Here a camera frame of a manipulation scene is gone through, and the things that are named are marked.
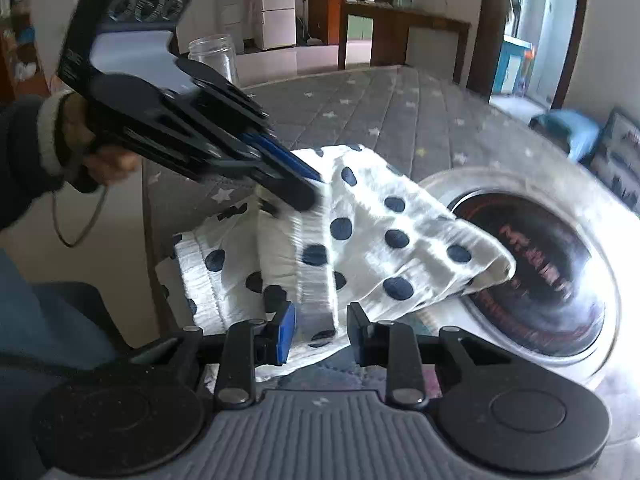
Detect wooden shelf unit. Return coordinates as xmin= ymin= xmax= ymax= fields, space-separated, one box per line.
xmin=0 ymin=0 xmax=53 ymax=106

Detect butterfly print cushion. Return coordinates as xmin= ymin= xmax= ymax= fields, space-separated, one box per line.
xmin=590 ymin=110 xmax=640 ymax=201

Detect dark wooden wall cabinet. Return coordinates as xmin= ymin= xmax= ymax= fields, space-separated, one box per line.
xmin=305 ymin=0 xmax=416 ymax=46

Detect white polka dot pants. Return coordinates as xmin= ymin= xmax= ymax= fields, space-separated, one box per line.
xmin=155 ymin=144 xmax=517 ymax=376

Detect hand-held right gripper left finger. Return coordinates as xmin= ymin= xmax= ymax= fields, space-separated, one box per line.
xmin=127 ymin=301 xmax=297 ymax=410

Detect white refrigerator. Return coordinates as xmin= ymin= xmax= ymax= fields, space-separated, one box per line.
xmin=257 ymin=0 xmax=298 ymax=51

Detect person's blue trousers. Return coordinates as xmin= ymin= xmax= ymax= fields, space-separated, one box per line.
xmin=0 ymin=250 xmax=128 ymax=381

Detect blue bathroom cabinet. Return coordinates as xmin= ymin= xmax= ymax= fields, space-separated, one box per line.
xmin=492 ymin=40 xmax=536 ymax=96

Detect grey star quilted table mat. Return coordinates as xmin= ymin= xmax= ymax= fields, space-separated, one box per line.
xmin=142 ymin=65 xmax=640 ymax=396

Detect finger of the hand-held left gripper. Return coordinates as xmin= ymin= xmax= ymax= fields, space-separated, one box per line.
xmin=200 ymin=152 xmax=319 ymax=212
xmin=177 ymin=59 xmax=324 ymax=184

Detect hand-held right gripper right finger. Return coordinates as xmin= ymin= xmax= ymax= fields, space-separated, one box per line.
xmin=346 ymin=301 xmax=506 ymax=410

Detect dark wooden console table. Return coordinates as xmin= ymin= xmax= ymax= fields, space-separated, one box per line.
xmin=337 ymin=0 xmax=473 ymax=83

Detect person's left hand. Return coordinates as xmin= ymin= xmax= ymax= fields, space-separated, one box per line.
xmin=60 ymin=94 xmax=142 ymax=188

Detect clear glass jar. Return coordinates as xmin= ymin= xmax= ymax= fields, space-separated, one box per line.
xmin=187 ymin=34 xmax=239 ymax=87

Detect person's left forearm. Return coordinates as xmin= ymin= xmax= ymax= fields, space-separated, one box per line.
xmin=0 ymin=90 xmax=76 ymax=233

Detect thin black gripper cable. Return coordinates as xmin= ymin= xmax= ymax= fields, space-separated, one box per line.
xmin=51 ymin=185 xmax=109 ymax=249

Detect dark wooden door frame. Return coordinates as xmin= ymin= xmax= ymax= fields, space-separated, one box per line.
xmin=470 ymin=0 xmax=592 ymax=111

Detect dark round turntable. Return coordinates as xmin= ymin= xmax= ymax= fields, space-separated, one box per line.
xmin=447 ymin=191 xmax=607 ymax=358

